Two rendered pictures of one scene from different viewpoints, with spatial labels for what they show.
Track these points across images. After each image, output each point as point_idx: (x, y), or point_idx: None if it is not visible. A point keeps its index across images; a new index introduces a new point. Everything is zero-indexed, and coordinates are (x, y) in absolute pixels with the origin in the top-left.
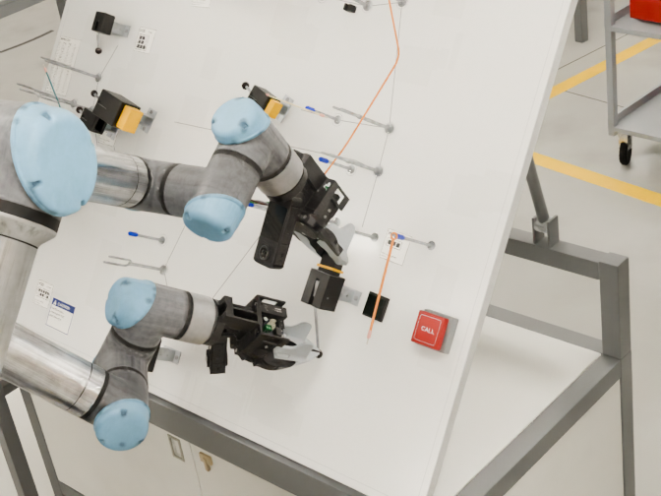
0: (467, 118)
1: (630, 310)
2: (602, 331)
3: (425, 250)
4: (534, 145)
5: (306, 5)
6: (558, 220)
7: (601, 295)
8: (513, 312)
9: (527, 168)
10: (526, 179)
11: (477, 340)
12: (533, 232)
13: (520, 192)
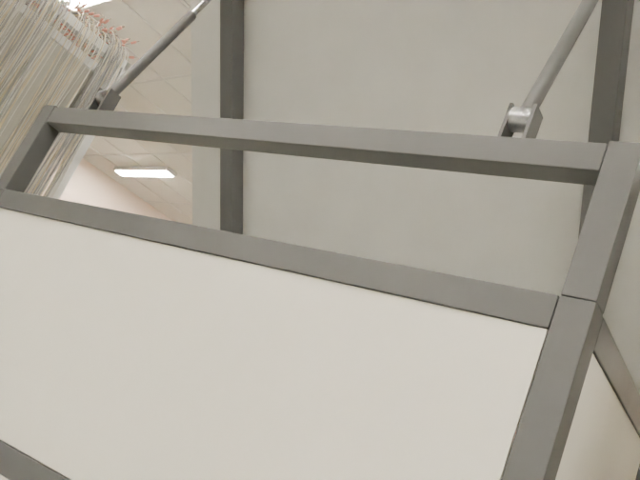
0: None
1: (16, 150)
2: (32, 176)
3: None
4: (191, 57)
5: None
6: (96, 92)
7: (50, 145)
8: (72, 202)
9: (191, 72)
10: (146, 67)
11: (192, 180)
12: (113, 110)
13: (191, 88)
